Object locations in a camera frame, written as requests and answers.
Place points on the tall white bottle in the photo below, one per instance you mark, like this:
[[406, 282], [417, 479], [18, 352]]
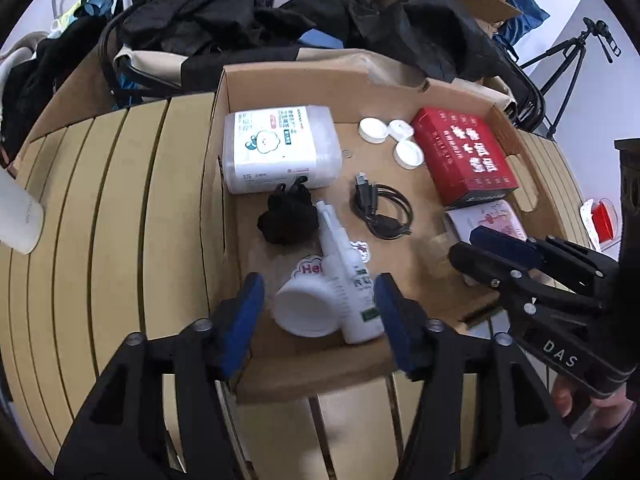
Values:
[[20, 215]]

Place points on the black clothes pile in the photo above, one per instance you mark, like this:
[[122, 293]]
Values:
[[425, 25]]

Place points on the clear plastic wipes pack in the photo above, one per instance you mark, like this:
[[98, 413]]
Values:
[[280, 150]]

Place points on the person's right hand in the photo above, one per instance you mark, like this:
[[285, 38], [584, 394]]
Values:
[[567, 397]]

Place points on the blue bag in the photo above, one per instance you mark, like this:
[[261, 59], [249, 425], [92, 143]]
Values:
[[525, 5]]

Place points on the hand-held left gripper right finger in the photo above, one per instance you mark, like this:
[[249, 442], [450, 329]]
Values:
[[390, 320]]

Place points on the small white sticker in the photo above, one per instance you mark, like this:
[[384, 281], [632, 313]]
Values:
[[361, 252]]

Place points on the black glove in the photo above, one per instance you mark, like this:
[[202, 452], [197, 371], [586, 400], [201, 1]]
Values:
[[287, 217]]

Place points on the white spray bottle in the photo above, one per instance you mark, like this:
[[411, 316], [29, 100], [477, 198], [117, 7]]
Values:
[[345, 280]]

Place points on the black tripod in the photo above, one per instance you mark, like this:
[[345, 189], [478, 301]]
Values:
[[565, 75]]

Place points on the red cup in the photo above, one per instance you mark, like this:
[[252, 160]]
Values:
[[605, 215]]

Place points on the person's right forearm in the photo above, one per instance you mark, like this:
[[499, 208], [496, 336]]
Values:
[[600, 435]]

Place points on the red box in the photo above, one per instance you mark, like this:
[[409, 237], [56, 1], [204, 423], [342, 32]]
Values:
[[460, 155]]

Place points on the black duffel bag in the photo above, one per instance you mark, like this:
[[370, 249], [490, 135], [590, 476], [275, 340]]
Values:
[[525, 105]]

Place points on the pink packet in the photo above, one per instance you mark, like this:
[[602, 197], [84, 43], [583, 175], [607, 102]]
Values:
[[495, 217]]

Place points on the white cup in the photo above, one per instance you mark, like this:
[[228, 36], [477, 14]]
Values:
[[305, 310]]

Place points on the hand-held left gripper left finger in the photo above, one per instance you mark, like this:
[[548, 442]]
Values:
[[242, 320]]

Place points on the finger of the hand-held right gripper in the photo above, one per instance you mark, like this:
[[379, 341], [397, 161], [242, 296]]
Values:
[[500, 242], [480, 267]]

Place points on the blue fabric item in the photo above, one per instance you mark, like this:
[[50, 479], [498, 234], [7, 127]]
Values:
[[131, 85]]

